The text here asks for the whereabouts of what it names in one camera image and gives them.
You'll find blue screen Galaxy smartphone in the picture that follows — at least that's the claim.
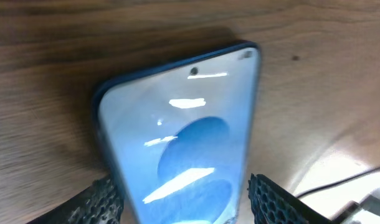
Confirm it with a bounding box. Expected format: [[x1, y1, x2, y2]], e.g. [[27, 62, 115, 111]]
[[92, 40, 262, 223]]

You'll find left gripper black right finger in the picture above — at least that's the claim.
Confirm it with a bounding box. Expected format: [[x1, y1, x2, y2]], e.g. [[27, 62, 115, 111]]
[[248, 174, 332, 224]]

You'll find black USB charging cable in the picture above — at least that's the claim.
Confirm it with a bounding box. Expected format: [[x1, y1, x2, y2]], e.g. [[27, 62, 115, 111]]
[[295, 164, 380, 199]]

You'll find white power strip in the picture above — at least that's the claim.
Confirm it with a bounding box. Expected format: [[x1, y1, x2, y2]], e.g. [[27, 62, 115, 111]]
[[333, 188, 380, 224]]

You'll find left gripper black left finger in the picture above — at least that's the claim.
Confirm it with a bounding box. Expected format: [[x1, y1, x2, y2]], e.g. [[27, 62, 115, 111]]
[[27, 175, 124, 224]]

